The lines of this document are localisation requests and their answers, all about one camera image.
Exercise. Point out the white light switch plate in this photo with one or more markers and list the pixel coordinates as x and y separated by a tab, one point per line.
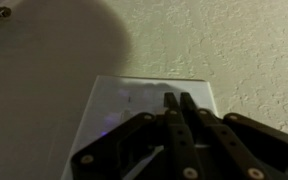
114	100

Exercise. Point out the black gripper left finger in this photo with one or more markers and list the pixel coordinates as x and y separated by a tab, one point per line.
167	139

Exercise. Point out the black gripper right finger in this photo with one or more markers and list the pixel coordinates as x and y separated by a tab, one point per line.
242	148

